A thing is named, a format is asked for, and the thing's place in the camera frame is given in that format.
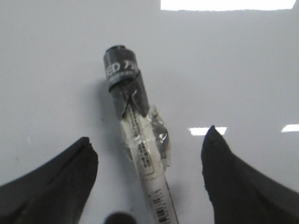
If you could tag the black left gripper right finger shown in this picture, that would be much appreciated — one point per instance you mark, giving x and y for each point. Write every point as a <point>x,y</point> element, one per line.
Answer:
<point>239,193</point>

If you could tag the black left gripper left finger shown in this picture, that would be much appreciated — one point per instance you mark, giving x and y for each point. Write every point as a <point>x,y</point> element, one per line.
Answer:
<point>54,193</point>

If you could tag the white marker with black cap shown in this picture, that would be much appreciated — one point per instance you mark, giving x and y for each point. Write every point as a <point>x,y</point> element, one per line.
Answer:
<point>145,137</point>

